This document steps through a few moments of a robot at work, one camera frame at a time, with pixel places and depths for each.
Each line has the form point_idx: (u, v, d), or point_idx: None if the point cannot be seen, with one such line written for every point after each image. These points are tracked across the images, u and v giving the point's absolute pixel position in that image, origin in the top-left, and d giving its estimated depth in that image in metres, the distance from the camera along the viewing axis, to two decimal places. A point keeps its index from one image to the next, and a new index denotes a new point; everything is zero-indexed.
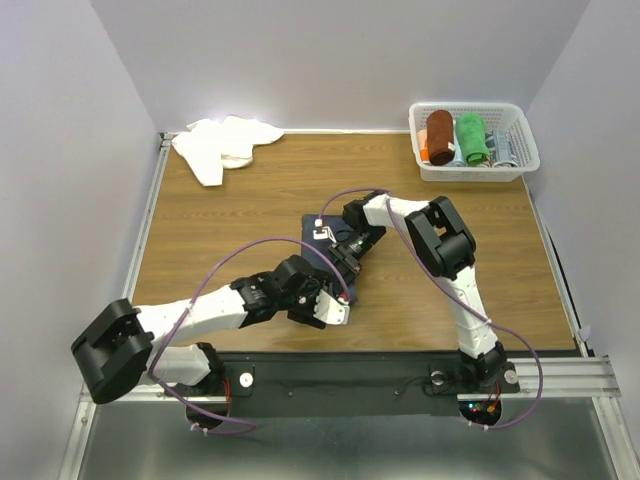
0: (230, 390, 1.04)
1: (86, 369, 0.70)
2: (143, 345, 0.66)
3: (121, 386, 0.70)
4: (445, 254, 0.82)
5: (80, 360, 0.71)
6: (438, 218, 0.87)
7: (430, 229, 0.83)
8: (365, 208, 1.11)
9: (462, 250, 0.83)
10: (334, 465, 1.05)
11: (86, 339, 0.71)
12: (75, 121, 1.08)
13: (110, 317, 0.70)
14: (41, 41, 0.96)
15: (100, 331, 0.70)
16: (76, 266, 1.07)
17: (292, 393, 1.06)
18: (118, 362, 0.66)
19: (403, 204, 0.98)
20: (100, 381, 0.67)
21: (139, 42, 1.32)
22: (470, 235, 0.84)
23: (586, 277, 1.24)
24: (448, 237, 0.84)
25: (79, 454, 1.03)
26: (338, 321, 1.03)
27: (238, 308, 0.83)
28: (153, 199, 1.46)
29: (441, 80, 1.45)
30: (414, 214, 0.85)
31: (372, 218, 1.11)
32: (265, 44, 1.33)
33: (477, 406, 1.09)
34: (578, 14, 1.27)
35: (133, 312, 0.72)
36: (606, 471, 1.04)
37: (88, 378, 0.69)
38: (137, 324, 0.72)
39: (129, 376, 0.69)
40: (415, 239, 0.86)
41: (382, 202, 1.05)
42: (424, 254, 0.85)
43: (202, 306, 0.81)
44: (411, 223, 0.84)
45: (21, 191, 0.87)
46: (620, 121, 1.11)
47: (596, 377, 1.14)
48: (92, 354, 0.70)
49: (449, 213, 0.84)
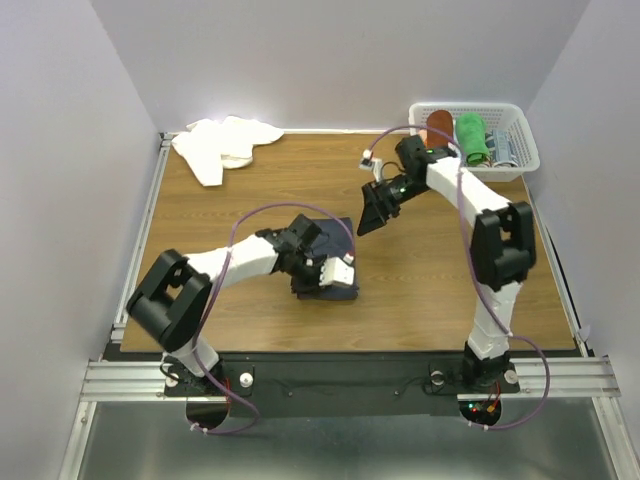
0: (230, 390, 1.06)
1: (148, 321, 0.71)
2: (203, 282, 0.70)
3: (187, 328, 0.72)
4: (502, 269, 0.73)
5: (140, 314, 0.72)
6: (509, 223, 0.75)
7: (498, 237, 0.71)
8: (429, 167, 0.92)
9: (520, 266, 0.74)
10: (334, 465, 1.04)
11: (141, 295, 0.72)
12: (74, 121, 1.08)
13: (163, 267, 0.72)
14: (39, 39, 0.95)
15: (157, 282, 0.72)
16: (75, 266, 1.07)
17: (292, 393, 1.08)
18: (184, 300, 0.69)
19: (475, 189, 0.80)
20: (169, 328, 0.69)
21: (139, 42, 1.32)
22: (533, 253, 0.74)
23: (586, 277, 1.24)
24: (511, 247, 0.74)
25: (78, 454, 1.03)
26: (344, 277, 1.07)
27: (270, 251, 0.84)
28: (153, 199, 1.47)
29: (441, 80, 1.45)
30: (488, 215, 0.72)
31: (432, 181, 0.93)
32: (264, 44, 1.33)
33: (476, 406, 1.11)
34: (577, 14, 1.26)
35: (183, 259, 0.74)
36: (606, 471, 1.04)
37: (153, 328, 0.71)
38: (189, 270, 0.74)
39: (193, 317, 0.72)
40: (475, 238, 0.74)
41: (455, 173, 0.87)
42: (479, 257, 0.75)
43: (241, 249, 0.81)
44: (481, 223, 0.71)
45: (20, 189, 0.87)
46: (621, 120, 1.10)
47: (596, 377, 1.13)
48: (149, 308, 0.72)
49: (526, 226, 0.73)
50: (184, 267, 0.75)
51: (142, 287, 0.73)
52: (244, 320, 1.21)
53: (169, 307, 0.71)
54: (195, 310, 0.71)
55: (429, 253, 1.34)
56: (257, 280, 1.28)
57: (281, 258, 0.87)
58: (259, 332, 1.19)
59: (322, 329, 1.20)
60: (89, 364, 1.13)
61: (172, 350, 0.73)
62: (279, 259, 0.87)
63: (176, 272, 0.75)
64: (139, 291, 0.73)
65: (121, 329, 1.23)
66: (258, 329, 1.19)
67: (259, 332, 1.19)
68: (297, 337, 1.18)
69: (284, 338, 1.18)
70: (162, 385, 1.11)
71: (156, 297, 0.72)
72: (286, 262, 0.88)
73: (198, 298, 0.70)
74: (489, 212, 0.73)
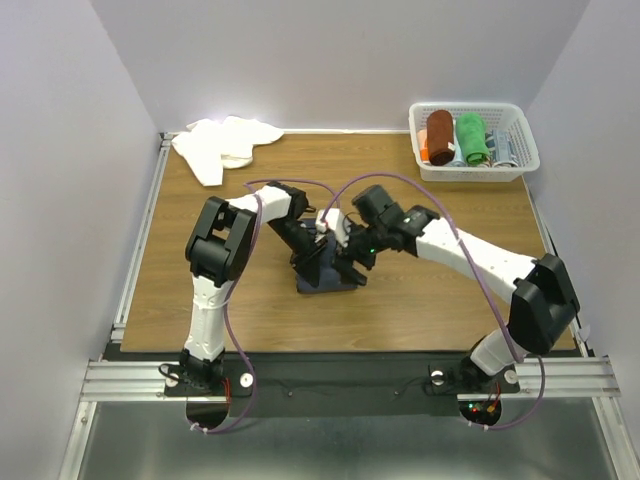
0: (230, 390, 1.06)
1: (207, 258, 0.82)
2: (249, 214, 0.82)
3: (240, 259, 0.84)
4: (556, 333, 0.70)
5: (200, 255, 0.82)
6: (539, 281, 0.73)
7: (544, 307, 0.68)
8: (419, 241, 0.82)
9: (567, 319, 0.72)
10: (334, 465, 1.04)
11: (197, 239, 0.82)
12: (75, 121, 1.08)
13: (211, 211, 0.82)
14: (40, 40, 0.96)
15: (209, 224, 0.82)
16: (75, 265, 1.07)
17: (292, 394, 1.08)
18: (238, 232, 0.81)
19: (490, 258, 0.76)
20: (228, 257, 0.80)
21: (139, 42, 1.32)
22: (575, 299, 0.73)
23: (587, 277, 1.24)
24: (554, 307, 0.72)
25: (78, 455, 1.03)
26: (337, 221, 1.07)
27: (284, 195, 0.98)
28: (153, 199, 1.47)
29: (441, 80, 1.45)
30: (527, 289, 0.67)
31: (424, 252, 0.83)
32: (264, 44, 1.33)
33: (477, 406, 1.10)
34: (577, 13, 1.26)
35: (226, 205, 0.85)
36: (606, 471, 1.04)
37: (214, 264, 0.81)
38: (232, 212, 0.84)
39: (245, 247, 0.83)
40: (515, 312, 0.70)
41: (451, 241, 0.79)
42: (523, 328, 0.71)
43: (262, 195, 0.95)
44: (524, 300, 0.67)
45: (21, 189, 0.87)
46: (621, 120, 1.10)
47: (596, 377, 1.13)
48: (207, 247, 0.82)
49: (564, 282, 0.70)
50: (227, 211, 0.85)
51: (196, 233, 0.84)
52: (243, 320, 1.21)
53: (224, 242, 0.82)
54: (246, 239, 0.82)
55: None
56: (257, 280, 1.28)
57: (291, 205, 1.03)
58: (258, 332, 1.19)
59: (322, 329, 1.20)
60: (89, 364, 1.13)
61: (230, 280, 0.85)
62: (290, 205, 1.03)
63: (220, 217, 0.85)
64: (195, 236, 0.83)
65: (121, 329, 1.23)
66: (257, 329, 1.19)
67: (259, 333, 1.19)
68: (297, 337, 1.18)
69: (284, 337, 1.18)
70: (162, 385, 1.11)
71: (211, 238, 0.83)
72: (293, 214, 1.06)
73: (248, 228, 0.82)
74: (526, 284, 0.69)
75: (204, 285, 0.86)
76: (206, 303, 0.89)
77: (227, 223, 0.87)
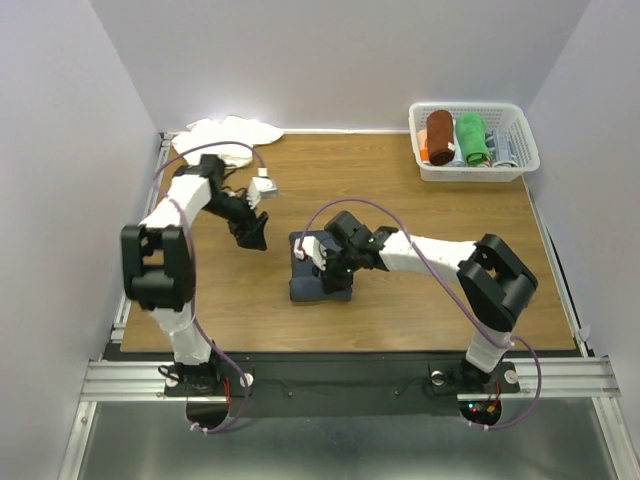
0: (230, 390, 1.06)
1: (153, 292, 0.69)
2: (174, 231, 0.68)
3: (189, 275, 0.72)
4: (515, 307, 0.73)
5: (145, 293, 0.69)
6: (487, 261, 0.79)
7: (492, 282, 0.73)
8: (382, 253, 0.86)
9: (526, 293, 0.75)
10: (334, 465, 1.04)
11: (131, 276, 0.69)
12: (74, 121, 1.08)
13: (132, 242, 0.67)
14: (39, 39, 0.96)
15: (136, 258, 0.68)
16: (75, 265, 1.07)
17: (293, 394, 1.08)
18: (174, 255, 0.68)
19: (439, 249, 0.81)
20: (176, 283, 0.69)
21: (138, 41, 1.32)
22: (529, 274, 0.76)
23: (587, 277, 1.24)
24: (506, 283, 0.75)
25: (78, 455, 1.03)
26: (268, 184, 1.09)
27: (198, 180, 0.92)
28: (153, 199, 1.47)
29: (441, 80, 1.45)
30: (469, 267, 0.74)
31: (390, 263, 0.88)
32: (264, 44, 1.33)
33: (477, 406, 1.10)
34: (578, 13, 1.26)
35: (143, 228, 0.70)
36: (606, 471, 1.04)
37: (165, 295, 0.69)
38: (155, 233, 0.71)
39: (187, 264, 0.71)
40: (469, 295, 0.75)
41: (405, 245, 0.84)
42: (484, 310, 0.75)
43: (176, 194, 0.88)
44: (468, 278, 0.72)
45: (21, 189, 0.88)
46: (620, 120, 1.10)
47: (596, 377, 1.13)
48: (146, 280, 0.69)
49: (505, 257, 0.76)
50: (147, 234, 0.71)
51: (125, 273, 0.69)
52: (242, 320, 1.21)
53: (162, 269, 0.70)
54: (184, 255, 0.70)
55: None
56: (257, 280, 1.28)
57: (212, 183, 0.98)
58: (258, 331, 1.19)
59: (322, 329, 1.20)
60: (89, 364, 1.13)
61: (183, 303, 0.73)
62: (209, 185, 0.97)
63: (143, 243, 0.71)
64: (126, 275, 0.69)
65: (121, 329, 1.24)
66: (257, 329, 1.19)
67: (259, 333, 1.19)
68: (297, 337, 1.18)
69: (284, 337, 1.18)
70: (162, 385, 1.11)
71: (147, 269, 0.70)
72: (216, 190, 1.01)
73: (181, 244, 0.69)
74: (469, 263, 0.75)
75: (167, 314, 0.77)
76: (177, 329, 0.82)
77: (152, 245, 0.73)
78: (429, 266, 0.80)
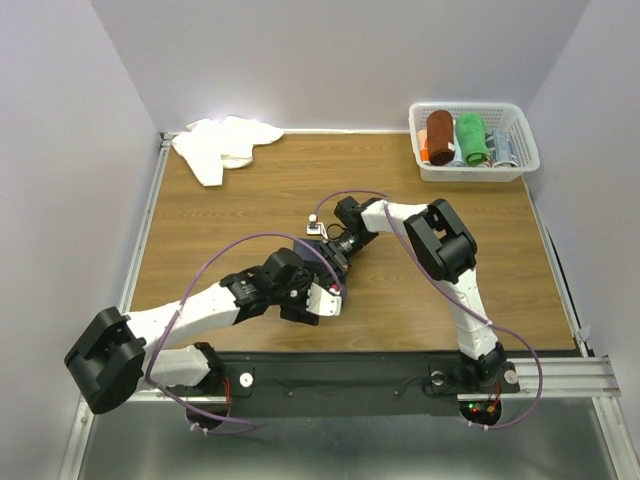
0: (229, 390, 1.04)
1: (82, 380, 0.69)
2: (133, 352, 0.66)
3: (120, 393, 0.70)
4: (448, 259, 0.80)
5: (77, 373, 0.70)
6: (438, 222, 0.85)
7: (430, 233, 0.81)
8: (365, 215, 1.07)
9: (463, 251, 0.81)
10: (334, 465, 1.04)
11: (80, 349, 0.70)
12: (75, 122, 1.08)
13: (99, 327, 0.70)
14: (40, 41, 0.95)
15: (91, 343, 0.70)
16: (75, 265, 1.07)
17: (292, 394, 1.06)
18: (111, 370, 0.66)
19: (402, 209, 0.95)
20: (96, 391, 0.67)
21: (138, 41, 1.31)
22: (471, 236, 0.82)
23: (586, 277, 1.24)
24: (448, 240, 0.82)
25: (78, 454, 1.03)
26: (330, 312, 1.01)
27: (229, 305, 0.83)
28: (153, 199, 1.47)
29: (441, 80, 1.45)
30: (413, 217, 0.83)
31: (369, 223, 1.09)
32: (264, 45, 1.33)
33: (477, 406, 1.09)
34: (578, 13, 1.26)
35: (123, 321, 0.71)
36: (606, 472, 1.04)
37: (86, 388, 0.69)
38: (127, 333, 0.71)
39: (125, 383, 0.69)
40: (413, 243, 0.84)
41: (379, 207, 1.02)
42: (425, 258, 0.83)
43: (196, 302, 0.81)
44: (410, 226, 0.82)
45: (20, 190, 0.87)
46: (620, 121, 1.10)
47: (596, 377, 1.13)
48: (87, 364, 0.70)
49: (448, 216, 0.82)
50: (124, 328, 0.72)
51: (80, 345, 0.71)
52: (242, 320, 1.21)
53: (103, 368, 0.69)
54: (125, 376, 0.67)
55: None
56: None
57: (262, 305, 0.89)
58: (258, 332, 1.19)
59: (322, 330, 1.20)
60: None
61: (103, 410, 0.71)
62: (243, 312, 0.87)
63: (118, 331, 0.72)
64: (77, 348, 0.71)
65: None
66: (258, 329, 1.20)
67: (259, 333, 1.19)
68: (296, 337, 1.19)
69: (284, 337, 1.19)
70: None
71: (93, 356, 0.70)
72: (255, 310, 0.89)
73: (124, 371, 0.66)
74: (416, 217, 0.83)
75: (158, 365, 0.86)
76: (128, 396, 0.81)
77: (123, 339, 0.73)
78: (391, 221, 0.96)
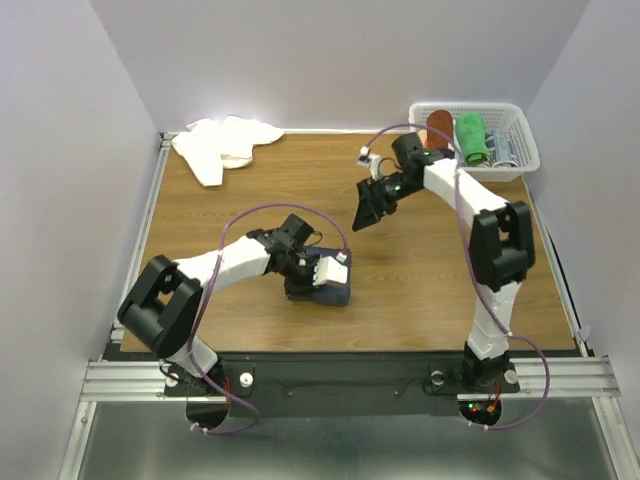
0: (230, 390, 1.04)
1: (140, 328, 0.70)
2: (193, 289, 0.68)
3: (180, 335, 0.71)
4: (501, 271, 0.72)
5: (133, 323, 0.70)
6: (508, 223, 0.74)
7: (496, 238, 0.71)
8: (428, 170, 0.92)
9: (519, 266, 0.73)
10: (334, 465, 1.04)
11: (134, 298, 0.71)
12: (75, 121, 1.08)
13: (154, 273, 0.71)
14: (40, 41, 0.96)
15: (147, 289, 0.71)
16: (75, 265, 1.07)
17: (292, 393, 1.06)
18: (175, 309, 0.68)
19: (473, 189, 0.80)
20: (161, 333, 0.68)
21: (139, 42, 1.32)
22: (532, 253, 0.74)
23: (586, 277, 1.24)
24: (509, 249, 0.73)
25: (78, 454, 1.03)
26: (338, 278, 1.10)
27: (262, 251, 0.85)
28: (153, 199, 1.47)
29: (441, 80, 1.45)
30: (486, 214, 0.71)
31: (429, 182, 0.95)
32: (264, 45, 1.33)
33: (477, 406, 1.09)
34: (577, 14, 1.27)
35: (173, 265, 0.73)
36: (606, 471, 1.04)
37: (146, 335, 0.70)
38: (179, 276, 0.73)
39: (185, 325, 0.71)
40: (474, 240, 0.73)
41: (452, 174, 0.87)
42: (476, 256, 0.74)
43: (233, 250, 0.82)
44: (480, 225, 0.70)
45: (20, 190, 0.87)
46: (620, 121, 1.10)
47: (596, 377, 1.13)
48: (142, 312, 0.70)
49: (524, 225, 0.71)
50: (174, 272, 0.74)
51: (131, 294, 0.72)
52: (242, 320, 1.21)
53: (161, 313, 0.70)
54: (186, 316, 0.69)
55: (429, 253, 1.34)
56: (258, 280, 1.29)
57: (276, 261, 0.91)
58: (259, 331, 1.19)
59: (322, 329, 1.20)
60: (89, 364, 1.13)
61: (163, 357, 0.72)
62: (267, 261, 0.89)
63: (166, 278, 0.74)
64: (129, 299, 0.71)
65: (121, 329, 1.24)
66: (258, 329, 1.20)
67: (260, 332, 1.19)
68: (295, 337, 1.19)
69: (284, 337, 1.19)
70: (162, 385, 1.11)
71: (147, 303, 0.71)
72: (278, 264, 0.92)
73: (187, 305, 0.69)
74: (486, 213, 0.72)
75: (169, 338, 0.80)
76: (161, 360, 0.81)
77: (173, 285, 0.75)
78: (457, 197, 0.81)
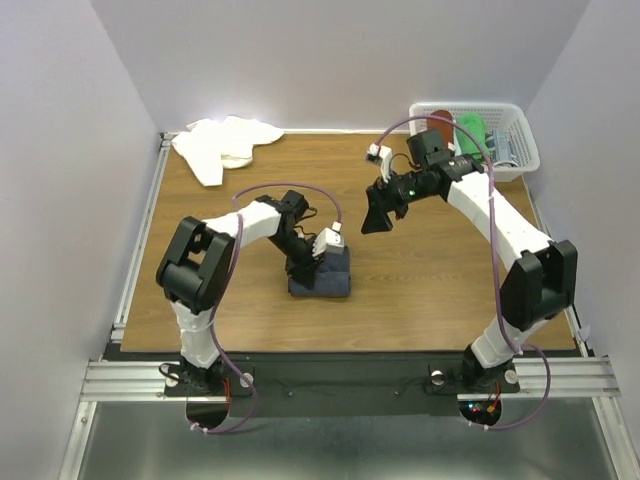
0: (230, 390, 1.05)
1: (179, 286, 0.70)
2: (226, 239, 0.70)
3: (217, 287, 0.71)
4: (537, 314, 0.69)
5: (172, 281, 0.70)
6: (547, 262, 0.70)
7: (538, 284, 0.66)
8: (453, 186, 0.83)
9: (554, 308, 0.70)
10: (333, 466, 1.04)
11: (170, 258, 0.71)
12: (76, 122, 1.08)
13: (186, 232, 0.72)
14: (41, 42, 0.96)
15: (183, 246, 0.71)
16: (75, 265, 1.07)
17: (292, 393, 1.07)
18: (214, 257, 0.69)
19: (511, 223, 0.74)
20: (202, 284, 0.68)
21: (139, 42, 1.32)
22: (571, 294, 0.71)
23: (586, 277, 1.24)
24: (547, 291, 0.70)
25: (79, 454, 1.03)
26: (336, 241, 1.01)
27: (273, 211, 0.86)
28: (153, 199, 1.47)
29: (441, 80, 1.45)
30: (531, 260, 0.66)
31: (453, 197, 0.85)
32: (264, 46, 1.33)
33: (477, 406, 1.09)
34: (577, 14, 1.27)
35: (202, 225, 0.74)
36: (606, 471, 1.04)
37: (185, 291, 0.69)
38: (210, 234, 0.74)
39: (221, 277, 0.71)
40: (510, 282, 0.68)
41: (483, 196, 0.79)
42: (511, 296, 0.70)
43: (248, 213, 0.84)
44: (523, 273, 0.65)
45: (20, 190, 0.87)
46: (621, 121, 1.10)
47: (596, 377, 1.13)
48: (180, 270, 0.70)
49: (567, 270, 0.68)
50: (203, 233, 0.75)
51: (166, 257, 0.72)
52: (242, 320, 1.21)
53: (198, 267, 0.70)
54: (223, 266, 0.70)
55: (429, 253, 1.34)
56: (258, 280, 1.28)
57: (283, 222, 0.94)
58: (259, 331, 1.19)
59: (322, 329, 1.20)
60: (89, 364, 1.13)
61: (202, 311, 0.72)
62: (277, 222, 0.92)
63: (196, 240, 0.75)
64: (165, 260, 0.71)
65: (121, 329, 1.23)
66: (258, 329, 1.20)
67: (260, 332, 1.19)
68: (295, 337, 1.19)
69: (284, 337, 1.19)
70: (162, 385, 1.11)
71: (183, 261, 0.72)
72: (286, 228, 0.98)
73: (224, 254, 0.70)
74: (530, 256, 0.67)
75: (178, 311, 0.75)
76: (189, 329, 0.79)
77: (203, 246, 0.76)
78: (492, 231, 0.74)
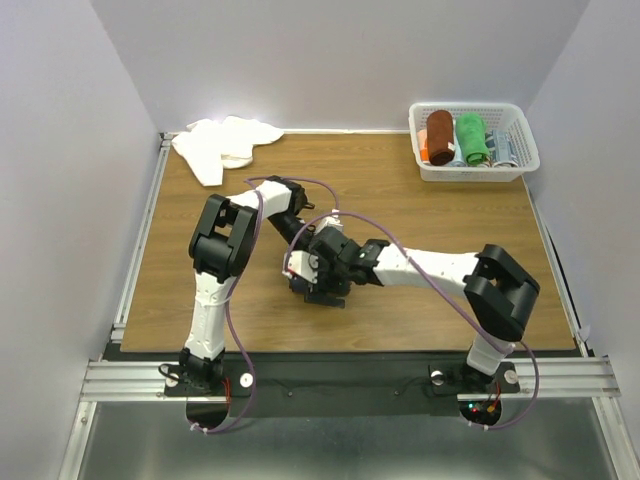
0: (230, 390, 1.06)
1: (210, 255, 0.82)
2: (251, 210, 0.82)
3: (244, 254, 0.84)
4: (522, 316, 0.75)
5: (203, 252, 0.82)
6: (488, 271, 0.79)
7: (500, 294, 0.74)
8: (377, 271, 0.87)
9: (528, 302, 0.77)
10: (333, 466, 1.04)
11: (201, 232, 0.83)
12: (76, 123, 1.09)
13: (214, 208, 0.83)
14: (41, 44, 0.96)
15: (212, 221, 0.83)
16: (75, 265, 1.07)
17: (293, 394, 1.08)
18: (241, 228, 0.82)
19: (438, 260, 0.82)
20: (232, 252, 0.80)
21: (139, 42, 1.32)
22: (531, 280, 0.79)
23: (586, 277, 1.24)
24: (512, 293, 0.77)
25: (78, 455, 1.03)
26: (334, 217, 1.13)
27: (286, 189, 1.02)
28: (153, 199, 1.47)
29: (441, 80, 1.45)
30: (477, 280, 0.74)
31: (386, 278, 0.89)
32: (264, 46, 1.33)
33: (477, 406, 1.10)
34: (577, 14, 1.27)
35: (226, 202, 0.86)
36: (606, 471, 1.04)
37: (217, 259, 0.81)
38: (233, 209, 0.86)
39: (247, 245, 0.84)
40: (478, 308, 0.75)
41: (401, 259, 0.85)
42: (491, 323, 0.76)
43: (264, 190, 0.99)
44: (479, 293, 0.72)
45: (21, 191, 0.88)
46: (620, 121, 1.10)
47: (596, 377, 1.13)
48: (212, 242, 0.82)
49: (508, 265, 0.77)
50: (227, 209, 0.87)
51: (196, 232, 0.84)
52: (242, 320, 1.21)
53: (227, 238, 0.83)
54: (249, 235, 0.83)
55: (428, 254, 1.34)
56: (258, 280, 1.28)
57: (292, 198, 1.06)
58: (258, 331, 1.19)
59: (322, 329, 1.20)
60: (89, 364, 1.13)
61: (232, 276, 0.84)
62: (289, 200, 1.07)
63: (221, 214, 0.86)
64: (197, 234, 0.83)
65: (121, 329, 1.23)
66: (257, 329, 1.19)
67: (259, 332, 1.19)
68: (295, 337, 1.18)
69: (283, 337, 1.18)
70: (162, 385, 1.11)
71: (212, 234, 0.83)
72: (292, 208, 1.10)
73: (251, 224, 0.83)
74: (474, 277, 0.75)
75: (206, 282, 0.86)
76: (210, 302, 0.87)
77: (228, 220, 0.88)
78: (432, 282, 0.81)
